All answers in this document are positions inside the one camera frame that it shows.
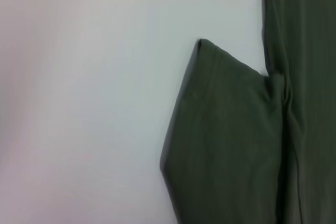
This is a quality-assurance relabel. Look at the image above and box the dark green shirt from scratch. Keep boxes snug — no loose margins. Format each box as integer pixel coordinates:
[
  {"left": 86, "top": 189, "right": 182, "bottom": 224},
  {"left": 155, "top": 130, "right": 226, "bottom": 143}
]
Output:
[{"left": 159, "top": 0, "right": 336, "bottom": 224}]

